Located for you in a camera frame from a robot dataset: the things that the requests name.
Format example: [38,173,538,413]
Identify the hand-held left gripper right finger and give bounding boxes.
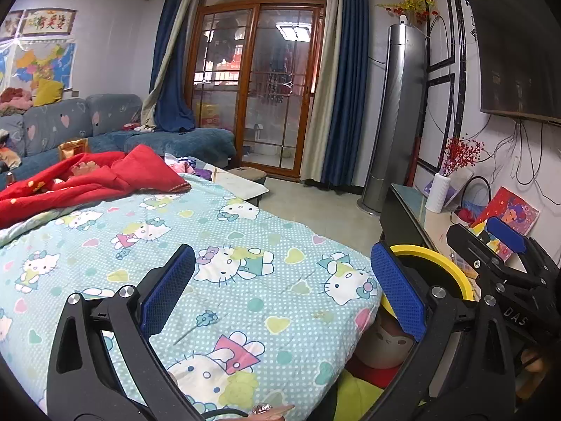
[370,241,519,421]

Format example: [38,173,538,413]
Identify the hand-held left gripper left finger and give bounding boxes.
[46,243,207,421]

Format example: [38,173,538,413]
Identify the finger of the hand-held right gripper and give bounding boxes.
[447,223,541,293]
[486,217,561,280]

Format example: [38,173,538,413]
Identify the yellow rim trash bin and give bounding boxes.
[346,245,474,387]

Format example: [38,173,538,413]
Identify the person's right hand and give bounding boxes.
[519,348,548,373]

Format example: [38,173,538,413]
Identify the person's left hand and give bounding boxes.
[169,368,295,421]

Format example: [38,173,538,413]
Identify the colourful children's book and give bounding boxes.
[471,186,540,261]

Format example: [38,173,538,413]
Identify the cartoon cat printed blanket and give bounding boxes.
[0,173,382,421]

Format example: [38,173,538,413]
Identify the white vase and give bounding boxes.
[426,173,452,213]

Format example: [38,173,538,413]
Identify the dark television cabinet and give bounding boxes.
[379,183,527,273]

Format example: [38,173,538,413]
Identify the yellow-green cloth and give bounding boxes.
[337,368,395,421]

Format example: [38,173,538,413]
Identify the red blanket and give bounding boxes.
[0,145,192,229]

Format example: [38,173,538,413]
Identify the pink purple clothes pile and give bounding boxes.
[164,153,217,180]

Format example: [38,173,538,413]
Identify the white top coffee table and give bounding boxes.
[210,169,270,207]

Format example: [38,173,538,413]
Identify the grey stool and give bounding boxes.
[227,167,268,185]

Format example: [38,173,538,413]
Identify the blue heart pattern sofa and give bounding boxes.
[0,93,237,185]

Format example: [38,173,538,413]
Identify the silver tower air conditioner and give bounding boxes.
[357,24,428,215]

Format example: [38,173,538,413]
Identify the gold gift box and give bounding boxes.
[58,138,90,161]

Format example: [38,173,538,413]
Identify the yellow cardboard box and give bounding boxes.
[197,103,224,128]

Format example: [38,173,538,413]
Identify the blue curtain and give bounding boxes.
[151,0,196,133]
[320,0,374,187]

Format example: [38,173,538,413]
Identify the orange patterned clothes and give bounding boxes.
[0,129,22,172]

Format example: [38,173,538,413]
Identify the wooden sliding glass door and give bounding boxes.
[190,0,329,180]

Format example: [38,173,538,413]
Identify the yellow pillow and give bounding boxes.
[34,80,64,107]

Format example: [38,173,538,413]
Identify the pink red clothes pile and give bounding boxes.
[0,88,33,112]

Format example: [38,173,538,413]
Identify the yellow red artificial flowers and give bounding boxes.
[377,0,439,25]

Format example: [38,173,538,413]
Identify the framed embroidery picture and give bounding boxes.
[20,8,77,37]
[0,10,25,38]

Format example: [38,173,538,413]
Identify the black cable loop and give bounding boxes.
[460,176,490,211]

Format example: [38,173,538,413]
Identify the wall mounted television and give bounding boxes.
[465,0,561,123]

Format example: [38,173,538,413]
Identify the yellow country wall map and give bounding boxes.
[11,41,76,91]

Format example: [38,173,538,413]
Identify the world wall map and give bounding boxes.
[0,46,12,93]

